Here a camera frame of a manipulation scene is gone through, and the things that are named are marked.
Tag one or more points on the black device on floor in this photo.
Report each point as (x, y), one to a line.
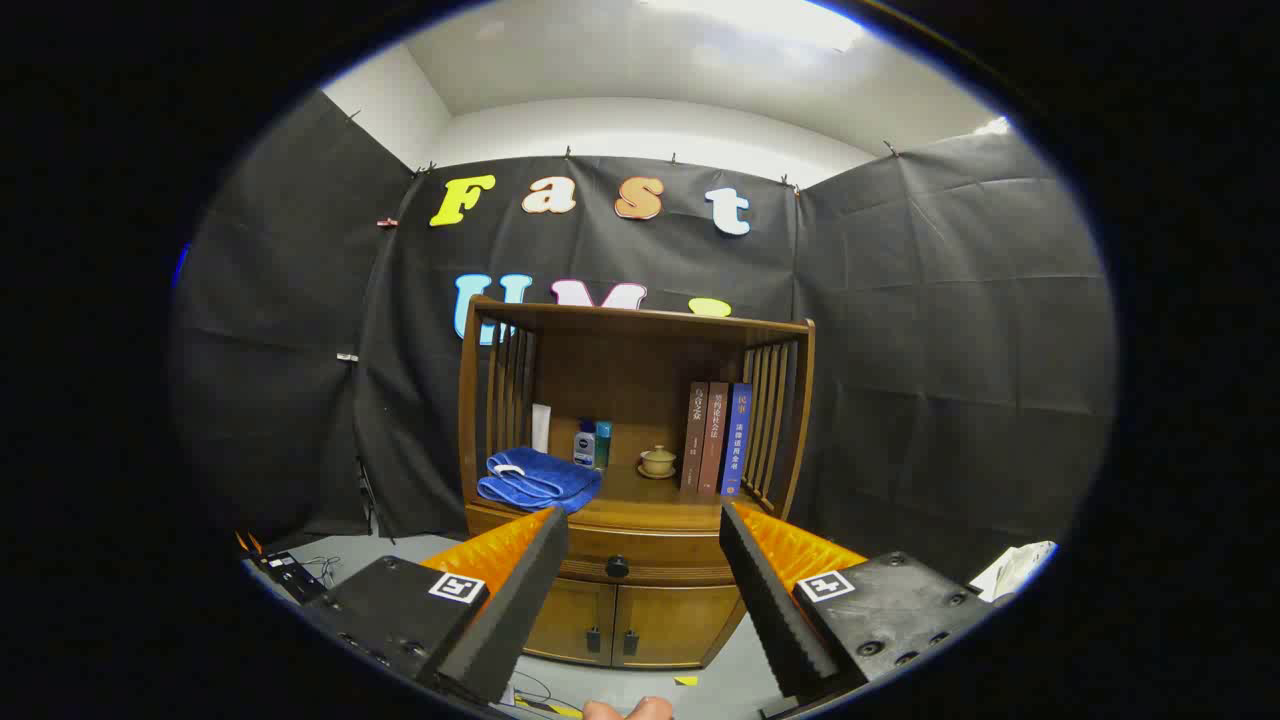
(290, 575)

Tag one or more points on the dark brown book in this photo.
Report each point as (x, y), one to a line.
(695, 435)

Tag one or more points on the white bottle with blue cap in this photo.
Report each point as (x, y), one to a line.
(584, 445)

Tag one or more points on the white tube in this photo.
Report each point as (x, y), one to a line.
(541, 425)

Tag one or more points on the reddish brown book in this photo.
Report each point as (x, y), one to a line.
(714, 440)

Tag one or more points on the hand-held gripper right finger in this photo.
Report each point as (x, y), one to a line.
(775, 610)

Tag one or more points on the wooden countertop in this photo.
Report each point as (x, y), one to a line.
(640, 492)

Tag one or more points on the beige lidded teacup with saucer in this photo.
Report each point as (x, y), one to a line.
(658, 462)

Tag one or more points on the black backdrop cloth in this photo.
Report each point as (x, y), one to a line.
(900, 350)

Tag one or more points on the blue book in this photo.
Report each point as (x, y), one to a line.
(736, 440)

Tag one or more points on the teal bottle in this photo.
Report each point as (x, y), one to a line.
(604, 445)

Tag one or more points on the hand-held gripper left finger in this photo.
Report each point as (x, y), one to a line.
(510, 620)

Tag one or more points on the wooden drawer with black knob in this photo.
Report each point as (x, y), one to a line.
(650, 550)

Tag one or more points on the wooden cabinet door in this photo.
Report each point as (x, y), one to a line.
(580, 615)
(670, 625)

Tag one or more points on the blue folded towel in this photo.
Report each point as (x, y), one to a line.
(540, 480)

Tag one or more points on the brown wooden cabinet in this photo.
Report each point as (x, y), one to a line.
(620, 360)

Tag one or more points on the white papers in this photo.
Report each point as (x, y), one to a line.
(1015, 570)

